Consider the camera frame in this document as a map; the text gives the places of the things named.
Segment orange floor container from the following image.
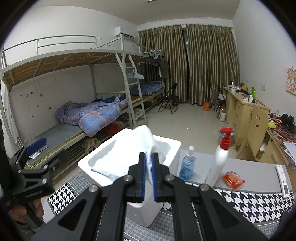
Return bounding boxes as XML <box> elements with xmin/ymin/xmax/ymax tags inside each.
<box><xmin>203</xmin><ymin>101</ymin><xmax>210</xmax><ymax>111</ymax></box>

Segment brown curtains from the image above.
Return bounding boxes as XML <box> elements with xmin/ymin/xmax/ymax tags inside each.
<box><xmin>139</xmin><ymin>24</ymin><xmax>239</xmax><ymax>105</ymax></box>

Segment red snack packet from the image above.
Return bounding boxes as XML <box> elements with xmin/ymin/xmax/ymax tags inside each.
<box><xmin>222</xmin><ymin>171</ymin><xmax>245</xmax><ymax>191</ymax></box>

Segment houndstooth table cloth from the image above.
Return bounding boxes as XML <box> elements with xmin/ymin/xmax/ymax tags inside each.
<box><xmin>35</xmin><ymin>174</ymin><xmax>295</xmax><ymax>240</ymax></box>

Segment black folding chair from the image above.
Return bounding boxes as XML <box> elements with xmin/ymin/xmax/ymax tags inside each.
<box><xmin>158</xmin><ymin>83</ymin><xmax>179</xmax><ymax>114</ymax></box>

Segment blue spray bottle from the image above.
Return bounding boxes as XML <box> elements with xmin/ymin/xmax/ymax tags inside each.
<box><xmin>179</xmin><ymin>146</ymin><xmax>196</xmax><ymax>181</ymax></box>

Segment blue plaid quilt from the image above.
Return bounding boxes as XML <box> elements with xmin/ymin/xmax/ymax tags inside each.
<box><xmin>55</xmin><ymin>96</ymin><xmax>128</xmax><ymax>137</ymax></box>

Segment anime wall poster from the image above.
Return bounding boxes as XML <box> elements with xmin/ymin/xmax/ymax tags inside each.
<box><xmin>285</xmin><ymin>67</ymin><xmax>296</xmax><ymax>95</ymax></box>

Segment white styrofoam box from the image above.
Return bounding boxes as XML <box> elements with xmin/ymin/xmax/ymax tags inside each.
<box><xmin>77</xmin><ymin>127</ymin><xmax>182</xmax><ymax>228</ymax></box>

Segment white air conditioner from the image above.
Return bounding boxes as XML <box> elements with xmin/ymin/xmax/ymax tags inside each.
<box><xmin>115</xmin><ymin>26</ymin><xmax>135</xmax><ymax>39</ymax></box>

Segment white papers on desk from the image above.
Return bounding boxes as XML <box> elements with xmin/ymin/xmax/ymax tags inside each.
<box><xmin>283</xmin><ymin>142</ymin><xmax>296</xmax><ymax>169</ymax></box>

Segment metal bunk bed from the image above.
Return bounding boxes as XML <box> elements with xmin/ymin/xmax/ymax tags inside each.
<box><xmin>1</xmin><ymin>36</ymin><xmax>163</xmax><ymax>169</ymax></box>

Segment white lotion pump bottle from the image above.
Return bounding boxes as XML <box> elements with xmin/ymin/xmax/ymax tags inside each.
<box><xmin>205</xmin><ymin>134</ymin><xmax>231</xmax><ymax>187</ymax></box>

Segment white remote control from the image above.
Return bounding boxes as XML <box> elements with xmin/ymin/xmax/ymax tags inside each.
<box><xmin>275</xmin><ymin>165</ymin><xmax>290</xmax><ymax>199</ymax></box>

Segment person left hand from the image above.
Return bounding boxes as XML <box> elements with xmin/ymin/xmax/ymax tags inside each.
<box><xmin>8</xmin><ymin>198</ymin><xmax>44</xmax><ymax>224</ymax></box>

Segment wooden desk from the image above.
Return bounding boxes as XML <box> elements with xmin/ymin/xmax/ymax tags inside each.
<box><xmin>223</xmin><ymin>87</ymin><xmax>295</xmax><ymax>170</ymax></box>

